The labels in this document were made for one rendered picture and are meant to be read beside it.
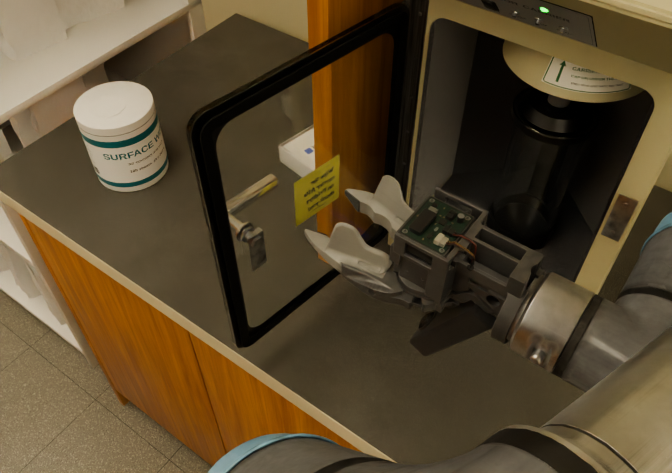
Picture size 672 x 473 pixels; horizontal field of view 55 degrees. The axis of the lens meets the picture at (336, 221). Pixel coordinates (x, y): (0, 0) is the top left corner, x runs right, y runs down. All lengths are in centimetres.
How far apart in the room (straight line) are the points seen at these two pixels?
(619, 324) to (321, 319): 54
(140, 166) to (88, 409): 107
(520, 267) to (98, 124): 77
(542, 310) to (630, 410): 21
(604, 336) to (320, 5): 45
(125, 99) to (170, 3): 64
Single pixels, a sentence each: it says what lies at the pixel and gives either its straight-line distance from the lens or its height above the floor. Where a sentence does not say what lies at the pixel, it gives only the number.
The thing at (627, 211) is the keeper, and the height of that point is 122.
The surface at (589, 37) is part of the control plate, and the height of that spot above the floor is 143.
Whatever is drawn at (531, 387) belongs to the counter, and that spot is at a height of 94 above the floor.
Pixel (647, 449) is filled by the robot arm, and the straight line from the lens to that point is 33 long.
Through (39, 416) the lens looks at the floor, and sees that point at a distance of 213.
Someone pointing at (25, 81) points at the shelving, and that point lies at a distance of 159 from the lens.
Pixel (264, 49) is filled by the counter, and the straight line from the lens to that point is 151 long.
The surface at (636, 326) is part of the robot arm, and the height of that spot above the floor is 134.
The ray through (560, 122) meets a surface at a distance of 85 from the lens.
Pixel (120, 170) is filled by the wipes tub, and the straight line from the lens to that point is 117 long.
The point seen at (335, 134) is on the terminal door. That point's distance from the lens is 77.
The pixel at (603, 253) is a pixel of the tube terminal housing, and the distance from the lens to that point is 87.
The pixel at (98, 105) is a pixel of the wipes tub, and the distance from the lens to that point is 116.
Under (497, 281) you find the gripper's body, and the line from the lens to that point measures 54.
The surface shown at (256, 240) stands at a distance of 73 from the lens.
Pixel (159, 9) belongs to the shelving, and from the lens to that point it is 175.
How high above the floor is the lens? 176
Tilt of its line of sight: 48 degrees down
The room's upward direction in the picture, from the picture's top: straight up
